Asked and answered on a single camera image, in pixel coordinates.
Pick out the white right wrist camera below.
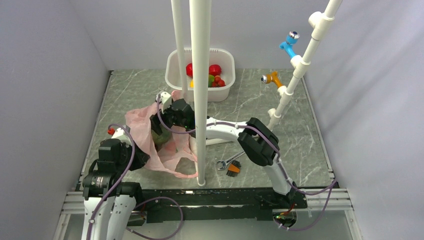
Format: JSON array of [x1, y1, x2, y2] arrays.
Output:
[[158, 91, 173, 113]]

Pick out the white pvc pipe frame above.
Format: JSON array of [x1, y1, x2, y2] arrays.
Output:
[[189, 0, 342, 186]]

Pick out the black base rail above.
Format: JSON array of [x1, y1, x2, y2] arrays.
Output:
[[131, 187, 308, 223]]

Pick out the silver combination wrench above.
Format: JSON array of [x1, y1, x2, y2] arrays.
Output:
[[215, 151, 245, 171]]

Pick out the pink plastic bag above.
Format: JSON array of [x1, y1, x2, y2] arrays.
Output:
[[125, 102, 198, 179]]

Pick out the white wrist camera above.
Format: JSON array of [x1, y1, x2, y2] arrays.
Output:
[[107, 125, 132, 145], [158, 91, 173, 113]]

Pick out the orange toy faucet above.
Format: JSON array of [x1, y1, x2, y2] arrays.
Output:
[[260, 71, 283, 88]]

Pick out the green fake starfruit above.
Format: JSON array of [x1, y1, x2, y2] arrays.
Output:
[[208, 74, 215, 88]]

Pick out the black orange hex key set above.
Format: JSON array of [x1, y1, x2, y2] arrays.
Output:
[[226, 160, 241, 177]]

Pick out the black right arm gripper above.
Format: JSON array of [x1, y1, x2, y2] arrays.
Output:
[[148, 103, 188, 137]]

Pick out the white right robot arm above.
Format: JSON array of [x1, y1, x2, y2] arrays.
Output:
[[150, 96, 295, 208]]

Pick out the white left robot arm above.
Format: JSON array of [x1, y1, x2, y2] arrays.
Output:
[[81, 138, 150, 240]]

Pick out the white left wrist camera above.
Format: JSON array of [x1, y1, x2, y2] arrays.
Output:
[[107, 125, 132, 145]]

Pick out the red fake cherry tomatoes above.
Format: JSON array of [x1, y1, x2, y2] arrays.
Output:
[[211, 75, 226, 88]]

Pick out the green fake melon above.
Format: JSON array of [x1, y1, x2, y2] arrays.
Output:
[[150, 129, 172, 148]]

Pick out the red fake apple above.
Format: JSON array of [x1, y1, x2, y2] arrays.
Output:
[[185, 63, 193, 78]]

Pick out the white plastic basin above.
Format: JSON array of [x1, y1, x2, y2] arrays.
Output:
[[164, 48, 236, 102]]

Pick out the blue toy faucet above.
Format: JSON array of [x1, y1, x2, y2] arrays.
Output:
[[279, 31, 300, 59]]

